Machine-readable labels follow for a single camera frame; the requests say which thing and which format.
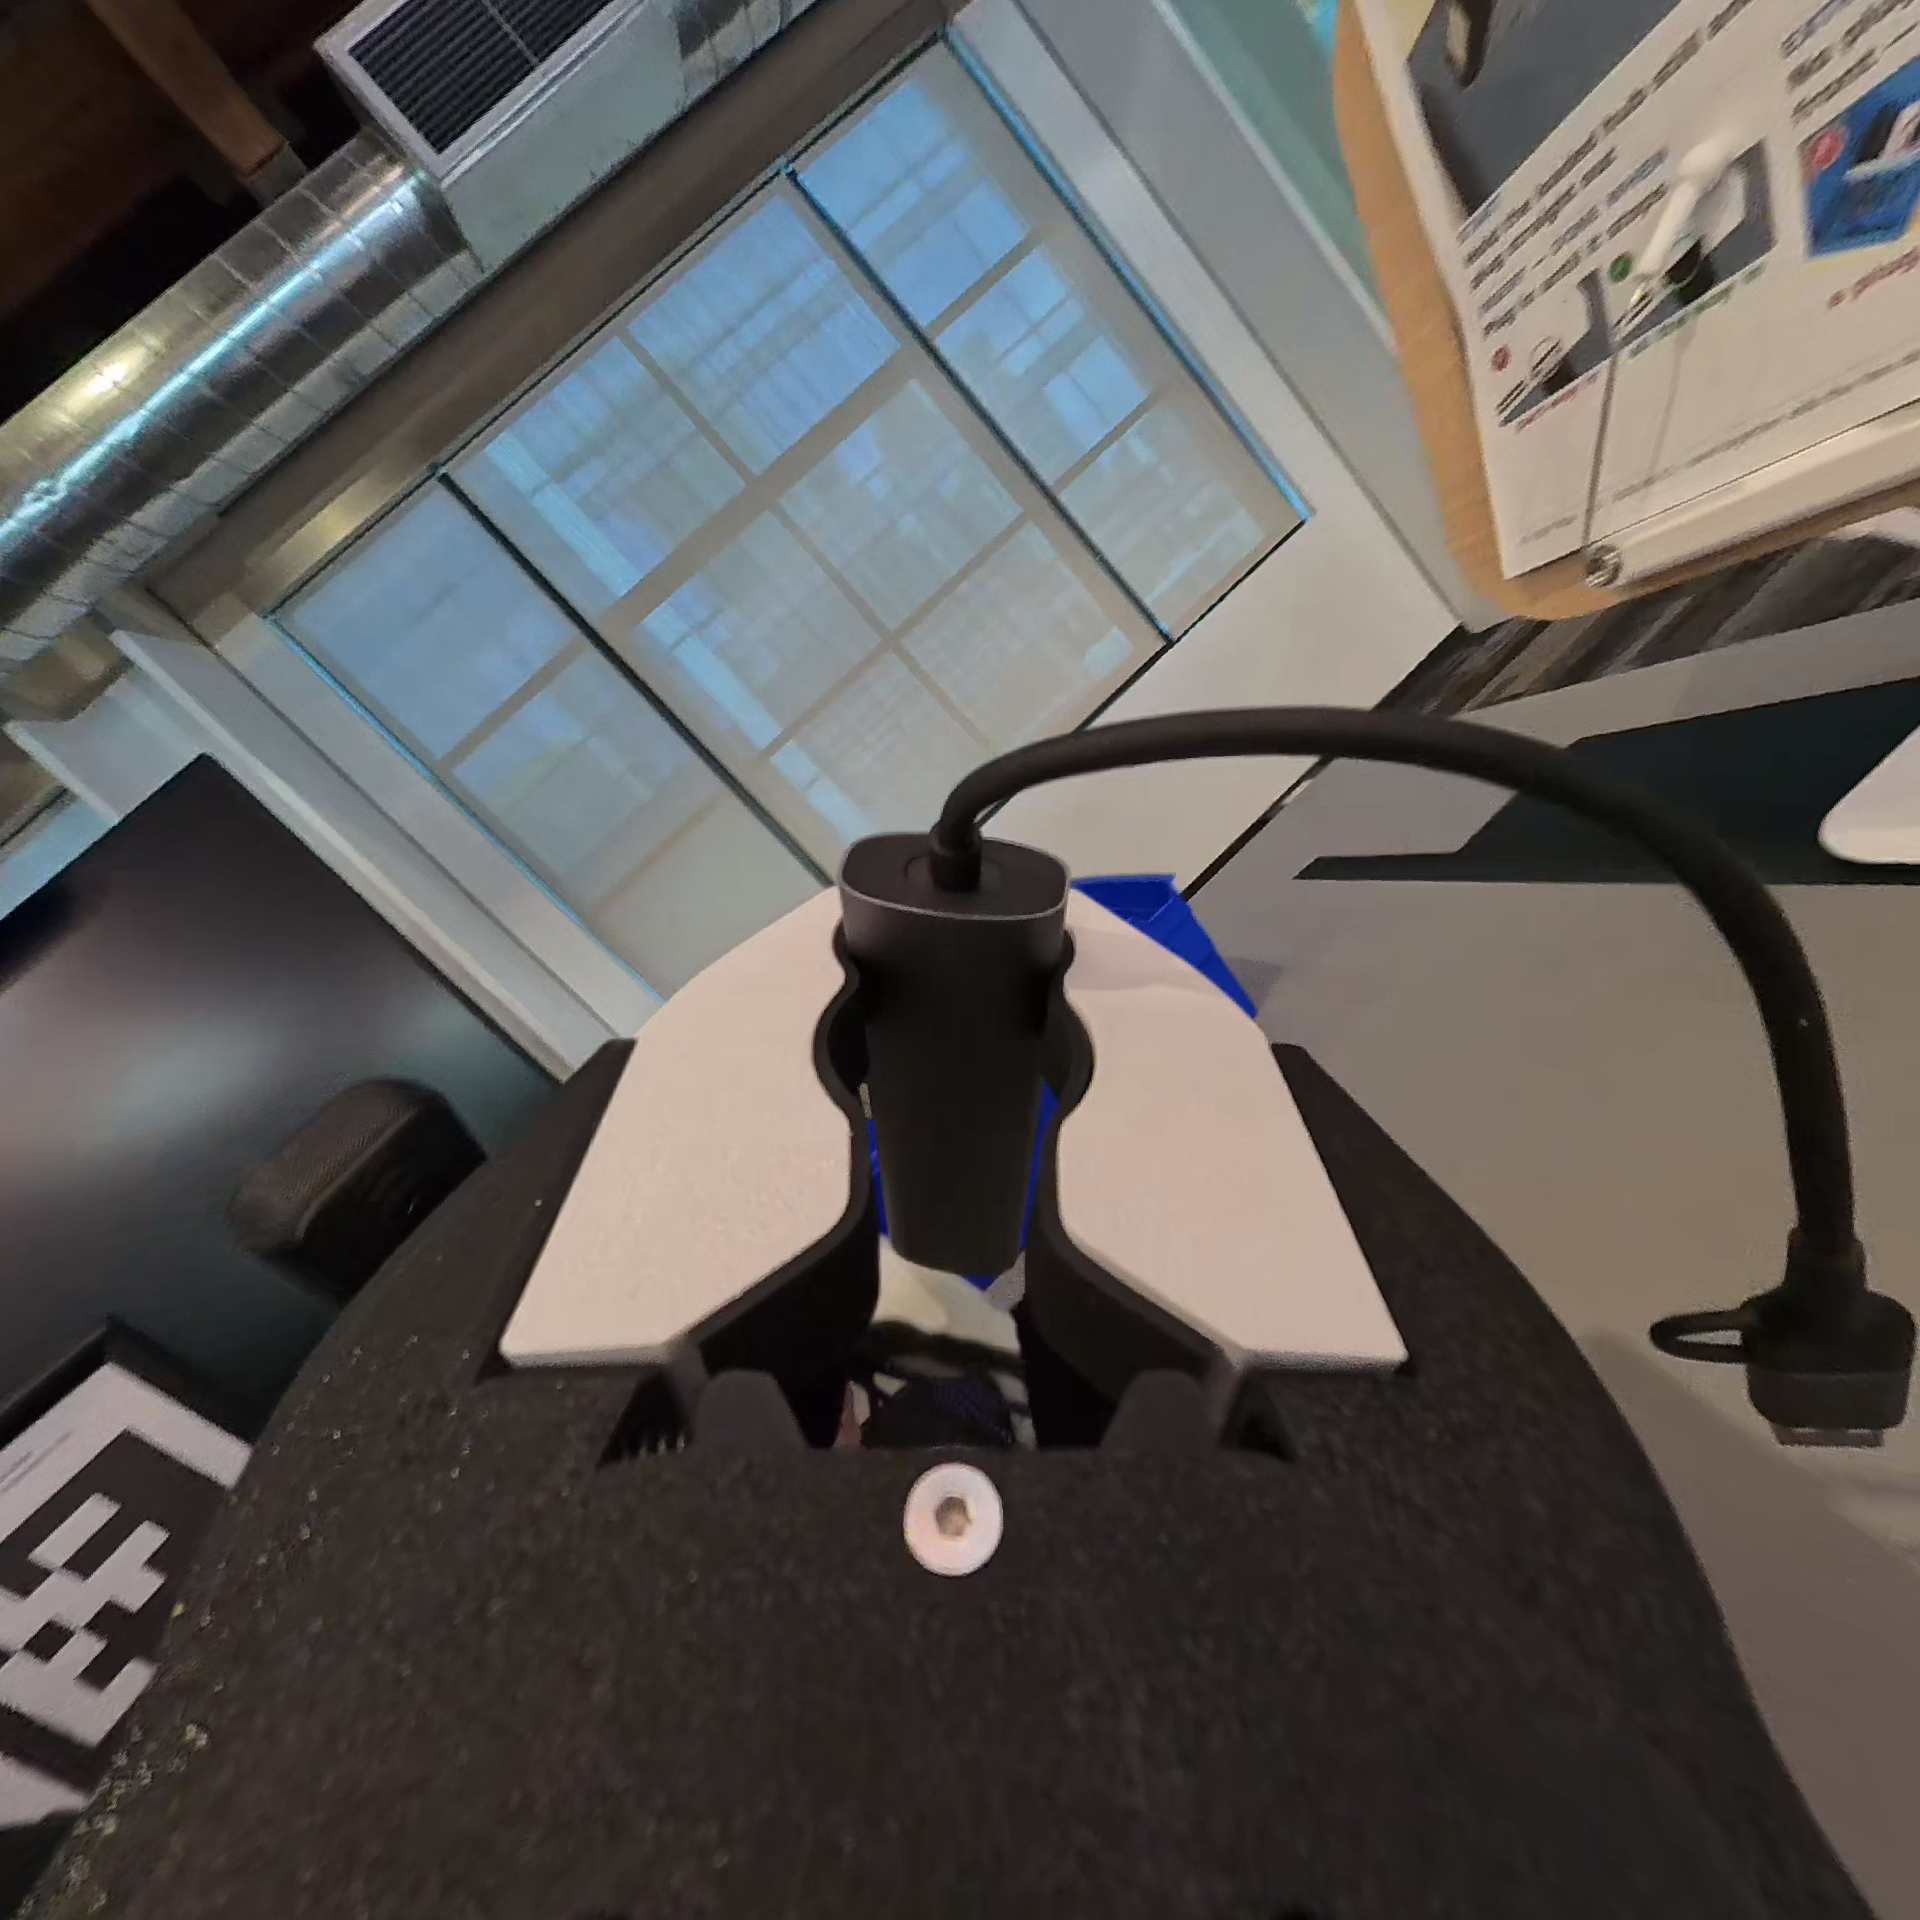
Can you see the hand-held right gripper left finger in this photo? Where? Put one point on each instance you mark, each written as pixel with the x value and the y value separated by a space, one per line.
pixel 689 1155

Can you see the blue plastic storage bin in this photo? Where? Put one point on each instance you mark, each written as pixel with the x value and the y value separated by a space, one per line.
pixel 1188 945

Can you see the large grid window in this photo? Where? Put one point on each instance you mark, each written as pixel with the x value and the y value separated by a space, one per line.
pixel 748 525

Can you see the white tag sign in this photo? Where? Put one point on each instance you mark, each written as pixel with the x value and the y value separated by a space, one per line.
pixel 89 1591

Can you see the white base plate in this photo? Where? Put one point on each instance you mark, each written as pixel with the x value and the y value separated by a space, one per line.
pixel 1881 818

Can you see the wooden backing board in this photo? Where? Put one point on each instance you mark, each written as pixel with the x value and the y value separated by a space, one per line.
pixel 1426 453

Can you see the large black wall screen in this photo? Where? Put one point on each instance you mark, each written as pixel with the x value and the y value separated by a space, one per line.
pixel 153 1051

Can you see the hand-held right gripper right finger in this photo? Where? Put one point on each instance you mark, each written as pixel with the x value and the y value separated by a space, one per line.
pixel 1217 1170

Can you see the white air vent unit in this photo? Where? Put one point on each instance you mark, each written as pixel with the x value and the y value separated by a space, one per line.
pixel 495 90

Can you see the slim silver air duct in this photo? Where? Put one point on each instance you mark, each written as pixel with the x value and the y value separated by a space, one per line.
pixel 228 344

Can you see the instruction sheet acrylic stand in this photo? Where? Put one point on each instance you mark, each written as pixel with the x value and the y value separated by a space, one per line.
pixel 1652 303

